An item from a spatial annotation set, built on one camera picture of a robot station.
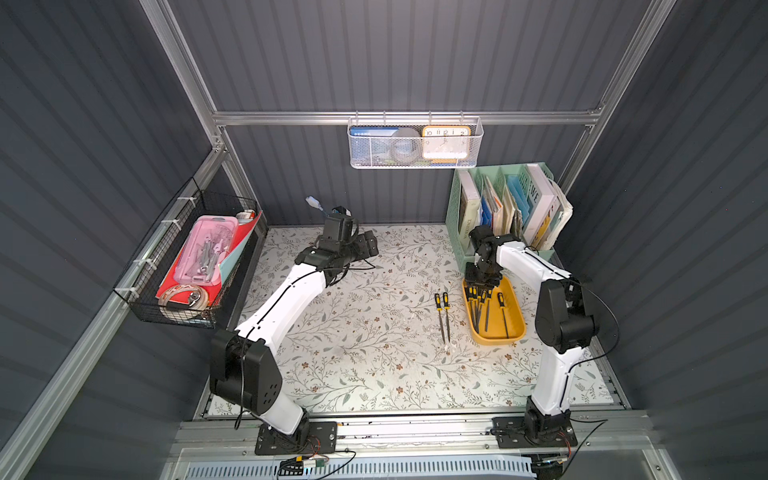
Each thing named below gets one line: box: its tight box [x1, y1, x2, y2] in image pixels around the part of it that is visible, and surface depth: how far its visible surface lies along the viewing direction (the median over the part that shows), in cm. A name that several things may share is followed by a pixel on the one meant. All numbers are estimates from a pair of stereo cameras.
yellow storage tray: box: [462, 276, 527, 345], surface depth 97 cm
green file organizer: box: [445, 162, 557, 270], surface depth 100 cm
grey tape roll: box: [390, 127, 422, 164], surface depth 90 cm
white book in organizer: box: [523, 163, 564, 249], surface depth 100 cm
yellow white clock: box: [421, 125, 472, 160], surface depth 90 cm
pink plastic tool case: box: [173, 215, 238, 285], surface depth 74 cm
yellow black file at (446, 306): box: [443, 292, 450, 342], surface depth 101 cm
